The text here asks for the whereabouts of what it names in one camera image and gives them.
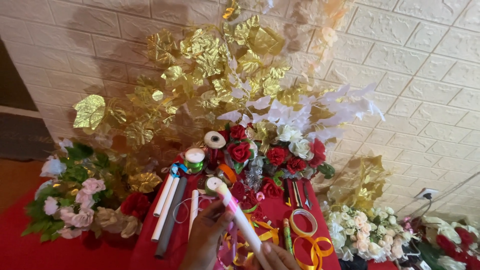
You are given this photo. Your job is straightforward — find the gold leaf garland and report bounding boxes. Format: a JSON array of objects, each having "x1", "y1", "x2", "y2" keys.
[{"x1": 73, "y1": 0, "x2": 294, "y2": 151}]

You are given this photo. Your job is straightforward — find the person's left hand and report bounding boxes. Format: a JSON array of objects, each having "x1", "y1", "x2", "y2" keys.
[{"x1": 179, "y1": 200, "x2": 236, "y2": 270}]

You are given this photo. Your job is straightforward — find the gold leaf branch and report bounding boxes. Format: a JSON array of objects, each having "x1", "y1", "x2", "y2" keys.
[{"x1": 325, "y1": 155, "x2": 391, "y2": 211}]

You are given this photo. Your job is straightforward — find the grey paper roll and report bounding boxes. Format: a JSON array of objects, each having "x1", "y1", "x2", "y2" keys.
[{"x1": 154, "y1": 176, "x2": 188, "y2": 260}]

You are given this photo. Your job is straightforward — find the dark red ribbon spool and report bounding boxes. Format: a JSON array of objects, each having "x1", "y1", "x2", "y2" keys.
[{"x1": 205, "y1": 148, "x2": 226, "y2": 170}]

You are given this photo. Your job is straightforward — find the white string loop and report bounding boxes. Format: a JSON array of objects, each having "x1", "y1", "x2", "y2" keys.
[{"x1": 172, "y1": 196, "x2": 196, "y2": 224}]

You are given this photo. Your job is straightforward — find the blue ribbon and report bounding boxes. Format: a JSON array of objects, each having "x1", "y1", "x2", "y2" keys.
[{"x1": 169, "y1": 162, "x2": 189, "y2": 178}]

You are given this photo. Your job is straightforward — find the loose gold leaf cluster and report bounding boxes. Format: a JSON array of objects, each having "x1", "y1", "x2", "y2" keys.
[{"x1": 127, "y1": 172, "x2": 163, "y2": 194}]

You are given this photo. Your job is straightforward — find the silver tinsel ornament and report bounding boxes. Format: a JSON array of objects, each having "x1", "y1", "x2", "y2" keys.
[{"x1": 245, "y1": 166, "x2": 263, "y2": 192}]

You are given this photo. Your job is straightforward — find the green glitter stick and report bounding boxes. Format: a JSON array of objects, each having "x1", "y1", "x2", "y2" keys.
[{"x1": 283, "y1": 218, "x2": 294, "y2": 255}]

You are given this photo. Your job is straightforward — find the pale pink blossom branch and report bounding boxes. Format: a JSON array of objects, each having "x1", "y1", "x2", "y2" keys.
[{"x1": 299, "y1": 0, "x2": 350, "y2": 76}]

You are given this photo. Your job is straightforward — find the short white paper roll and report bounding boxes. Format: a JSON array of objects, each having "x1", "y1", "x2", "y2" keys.
[{"x1": 152, "y1": 174, "x2": 176, "y2": 218}]

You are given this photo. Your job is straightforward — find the large green ribbon spool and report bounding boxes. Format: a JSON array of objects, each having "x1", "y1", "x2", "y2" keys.
[{"x1": 183, "y1": 148, "x2": 206, "y2": 174}]

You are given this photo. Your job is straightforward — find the white wall socket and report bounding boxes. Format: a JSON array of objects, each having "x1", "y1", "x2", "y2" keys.
[{"x1": 415, "y1": 187, "x2": 439, "y2": 200}]

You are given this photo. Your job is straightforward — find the orange satin ribbon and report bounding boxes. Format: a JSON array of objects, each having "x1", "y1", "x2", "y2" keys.
[{"x1": 292, "y1": 236, "x2": 335, "y2": 270}]

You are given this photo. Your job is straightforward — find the beige fabric roses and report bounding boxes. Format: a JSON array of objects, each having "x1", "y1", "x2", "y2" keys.
[{"x1": 93, "y1": 206, "x2": 144, "y2": 239}]

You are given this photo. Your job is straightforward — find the red and white flower bunch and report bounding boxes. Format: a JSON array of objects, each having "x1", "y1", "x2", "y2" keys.
[{"x1": 412, "y1": 215, "x2": 480, "y2": 270}]

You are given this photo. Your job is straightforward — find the cream flower bouquet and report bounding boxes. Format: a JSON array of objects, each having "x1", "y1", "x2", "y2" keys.
[{"x1": 324, "y1": 204, "x2": 414, "y2": 263}]

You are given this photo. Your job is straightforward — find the white leaf branch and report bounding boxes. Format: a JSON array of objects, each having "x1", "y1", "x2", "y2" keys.
[{"x1": 217, "y1": 82, "x2": 387, "y2": 140}]

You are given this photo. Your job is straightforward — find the yellow-handled tool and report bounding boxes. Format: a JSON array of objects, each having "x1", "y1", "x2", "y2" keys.
[{"x1": 283, "y1": 179, "x2": 293, "y2": 208}]

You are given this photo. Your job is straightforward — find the metal pliers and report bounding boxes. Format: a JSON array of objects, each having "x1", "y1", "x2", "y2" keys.
[{"x1": 302, "y1": 181, "x2": 313, "y2": 210}]

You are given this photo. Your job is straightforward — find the white paper roll pink band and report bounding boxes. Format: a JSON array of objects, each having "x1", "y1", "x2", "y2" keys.
[{"x1": 215, "y1": 183, "x2": 274, "y2": 270}]

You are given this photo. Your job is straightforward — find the red tablecloth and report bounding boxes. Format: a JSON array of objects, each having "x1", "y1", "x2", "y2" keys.
[{"x1": 129, "y1": 164, "x2": 343, "y2": 270}]

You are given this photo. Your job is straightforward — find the black cable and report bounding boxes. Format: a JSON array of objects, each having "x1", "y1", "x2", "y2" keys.
[{"x1": 397, "y1": 198, "x2": 433, "y2": 226}]

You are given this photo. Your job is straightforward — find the yellow satin ribbon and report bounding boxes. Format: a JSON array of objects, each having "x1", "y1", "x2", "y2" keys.
[{"x1": 224, "y1": 219, "x2": 280, "y2": 268}]

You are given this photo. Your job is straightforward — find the orange ribbon spool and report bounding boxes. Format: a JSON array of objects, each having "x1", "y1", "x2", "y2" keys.
[{"x1": 215, "y1": 163, "x2": 238, "y2": 187}]

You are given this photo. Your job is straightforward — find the pink satin ribbon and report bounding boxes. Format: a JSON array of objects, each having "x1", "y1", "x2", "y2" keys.
[{"x1": 215, "y1": 240, "x2": 241, "y2": 270}]

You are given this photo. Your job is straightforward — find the small green ribbon spool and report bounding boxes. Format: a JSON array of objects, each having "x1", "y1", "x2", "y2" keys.
[{"x1": 203, "y1": 176, "x2": 224, "y2": 197}]

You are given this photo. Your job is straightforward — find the thin white paper roll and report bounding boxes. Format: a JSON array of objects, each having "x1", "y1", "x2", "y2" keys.
[{"x1": 188, "y1": 189, "x2": 200, "y2": 238}]

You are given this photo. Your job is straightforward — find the long white paper roll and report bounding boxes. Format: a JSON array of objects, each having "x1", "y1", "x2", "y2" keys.
[{"x1": 151, "y1": 176, "x2": 181, "y2": 243}]

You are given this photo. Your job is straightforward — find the pink flower bunch green leaves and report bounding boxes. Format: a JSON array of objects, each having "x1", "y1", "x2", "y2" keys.
[{"x1": 21, "y1": 138, "x2": 125, "y2": 243}]

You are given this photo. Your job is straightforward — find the clear tape roll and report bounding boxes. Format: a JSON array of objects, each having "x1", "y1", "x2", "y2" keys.
[{"x1": 289, "y1": 208, "x2": 319, "y2": 238}]

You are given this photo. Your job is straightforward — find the beige twine spool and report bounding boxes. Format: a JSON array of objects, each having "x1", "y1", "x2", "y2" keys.
[{"x1": 203, "y1": 131, "x2": 227, "y2": 150}]

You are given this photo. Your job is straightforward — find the red and white rose bouquet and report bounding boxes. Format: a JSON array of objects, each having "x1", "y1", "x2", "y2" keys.
[{"x1": 218, "y1": 123, "x2": 337, "y2": 181}]

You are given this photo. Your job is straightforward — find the person's right hand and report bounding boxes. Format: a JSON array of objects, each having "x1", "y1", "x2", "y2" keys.
[{"x1": 259, "y1": 242, "x2": 301, "y2": 270}]

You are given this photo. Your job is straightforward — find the large red fabric rose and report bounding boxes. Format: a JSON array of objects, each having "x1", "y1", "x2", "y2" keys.
[{"x1": 119, "y1": 192, "x2": 151, "y2": 221}]

